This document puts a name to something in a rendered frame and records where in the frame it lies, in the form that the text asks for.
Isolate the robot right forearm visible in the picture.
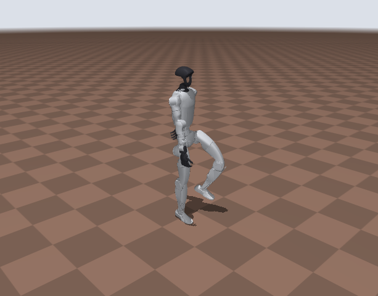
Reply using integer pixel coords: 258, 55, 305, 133
175, 121, 186, 151

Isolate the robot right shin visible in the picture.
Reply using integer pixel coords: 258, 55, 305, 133
175, 179, 187, 215

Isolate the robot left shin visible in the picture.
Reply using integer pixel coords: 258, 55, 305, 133
201, 167, 225, 191

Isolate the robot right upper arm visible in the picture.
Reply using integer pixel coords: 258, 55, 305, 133
169, 94, 186, 128

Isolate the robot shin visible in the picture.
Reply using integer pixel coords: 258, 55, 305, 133
201, 167, 225, 191
175, 179, 187, 215

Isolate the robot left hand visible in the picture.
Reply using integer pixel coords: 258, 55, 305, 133
171, 130, 177, 140

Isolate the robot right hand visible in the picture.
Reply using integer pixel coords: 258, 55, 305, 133
179, 146, 193, 167

